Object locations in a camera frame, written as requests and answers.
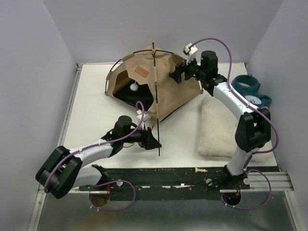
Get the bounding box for white pompom toy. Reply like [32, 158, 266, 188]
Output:
[130, 81, 139, 91]

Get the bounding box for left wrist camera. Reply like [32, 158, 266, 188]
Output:
[137, 109, 150, 128]

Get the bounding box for aluminium frame rail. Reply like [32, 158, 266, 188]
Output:
[27, 64, 83, 231]

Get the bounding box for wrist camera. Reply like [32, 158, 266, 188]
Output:
[183, 43, 198, 65]
[137, 109, 150, 128]

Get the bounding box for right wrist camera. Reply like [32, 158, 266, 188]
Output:
[183, 43, 198, 65]

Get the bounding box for beige black pet tent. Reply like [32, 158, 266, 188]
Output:
[113, 54, 203, 124]

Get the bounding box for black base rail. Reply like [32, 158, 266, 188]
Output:
[79, 166, 251, 202]

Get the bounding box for black tent pole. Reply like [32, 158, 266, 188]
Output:
[152, 42, 160, 142]
[105, 47, 181, 97]

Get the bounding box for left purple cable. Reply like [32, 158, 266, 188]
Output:
[44, 101, 145, 212]

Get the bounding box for white fluffy cushion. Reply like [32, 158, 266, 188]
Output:
[197, 96, 276, 164]

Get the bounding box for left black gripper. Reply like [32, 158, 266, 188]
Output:
[122, 123, 162, 150]

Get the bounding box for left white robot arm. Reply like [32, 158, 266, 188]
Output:
[35, 115, 162, 199]

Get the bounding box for white chess piece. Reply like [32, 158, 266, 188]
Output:
[194, 167, 208, 173]

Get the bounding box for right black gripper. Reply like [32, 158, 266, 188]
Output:
[169, 53, 206, 84]

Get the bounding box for teal double pet bowl stand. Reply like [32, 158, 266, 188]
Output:
[231, 75, 272, 108]

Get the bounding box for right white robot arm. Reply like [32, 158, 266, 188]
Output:
[169, 48, 271, 189]

